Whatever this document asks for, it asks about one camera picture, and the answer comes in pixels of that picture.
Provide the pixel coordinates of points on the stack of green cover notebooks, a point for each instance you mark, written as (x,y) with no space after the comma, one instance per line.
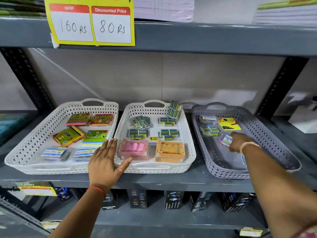
(284,14)

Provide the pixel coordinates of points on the yellow note pad black print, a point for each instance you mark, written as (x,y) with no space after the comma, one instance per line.
(229,123)

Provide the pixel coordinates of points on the stack of green spine notebooks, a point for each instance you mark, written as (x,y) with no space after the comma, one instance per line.
(22,7)

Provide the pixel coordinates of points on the person's right hand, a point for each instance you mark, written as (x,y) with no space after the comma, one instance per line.
(240,141)

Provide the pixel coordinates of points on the grey perforated basket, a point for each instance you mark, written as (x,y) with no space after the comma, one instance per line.
(272,141)

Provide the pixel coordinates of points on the sticky notes pack pink edge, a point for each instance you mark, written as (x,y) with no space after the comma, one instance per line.
(78,119)

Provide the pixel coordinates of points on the sticky notes pack orange edge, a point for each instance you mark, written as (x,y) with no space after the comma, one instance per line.
(102,119)

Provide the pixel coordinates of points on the group of staple packs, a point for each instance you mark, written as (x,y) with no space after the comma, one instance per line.
(138,121)

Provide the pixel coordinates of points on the stack of white notebooks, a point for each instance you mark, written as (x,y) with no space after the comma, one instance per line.
(163,9)

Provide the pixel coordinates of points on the blue green staple packet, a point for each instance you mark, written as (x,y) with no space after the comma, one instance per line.
(244,161)
(210,130)

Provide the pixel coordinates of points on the white perforated basket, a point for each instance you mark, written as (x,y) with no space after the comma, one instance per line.
(49,171)
(158,169)

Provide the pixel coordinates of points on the pink patterned right sleeve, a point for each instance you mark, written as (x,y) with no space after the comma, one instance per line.
(309,233)

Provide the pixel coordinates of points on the person's right forearm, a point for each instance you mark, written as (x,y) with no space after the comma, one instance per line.
(277,195)

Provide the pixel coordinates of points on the orange eraser box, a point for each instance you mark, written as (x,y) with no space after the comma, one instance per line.
(171,148)
(168,160)

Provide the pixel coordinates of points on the pink eraser box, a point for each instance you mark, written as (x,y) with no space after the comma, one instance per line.
(133,147)

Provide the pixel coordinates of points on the stack of blue boxes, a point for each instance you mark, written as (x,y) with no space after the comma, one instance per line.
(10,126)

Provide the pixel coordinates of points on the person's left forearm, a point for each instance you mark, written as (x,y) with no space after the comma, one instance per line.
(79,215)

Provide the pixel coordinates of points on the green yellow price sign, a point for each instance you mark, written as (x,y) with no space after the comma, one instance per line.
(37,190)
(74,27)

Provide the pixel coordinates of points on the green sticky notes pack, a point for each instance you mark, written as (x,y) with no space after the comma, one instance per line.
(95,137)

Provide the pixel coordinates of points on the person's left hand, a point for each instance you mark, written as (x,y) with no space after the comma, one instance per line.
(104,168)

